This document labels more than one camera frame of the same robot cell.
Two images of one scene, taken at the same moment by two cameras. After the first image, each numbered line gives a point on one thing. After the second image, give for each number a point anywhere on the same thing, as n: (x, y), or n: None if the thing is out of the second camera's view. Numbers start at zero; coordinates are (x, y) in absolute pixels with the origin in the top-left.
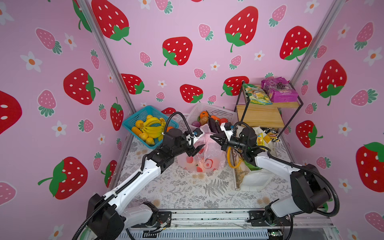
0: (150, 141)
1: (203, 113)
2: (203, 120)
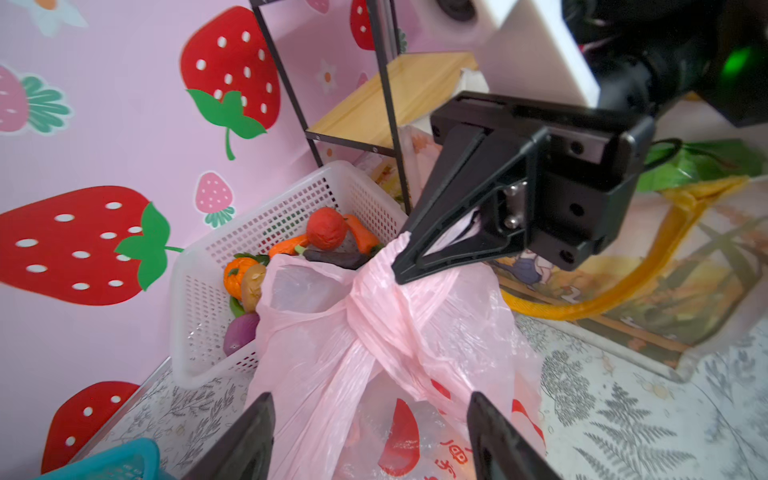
0: None
1: (233, 274)
2: (252, 284)
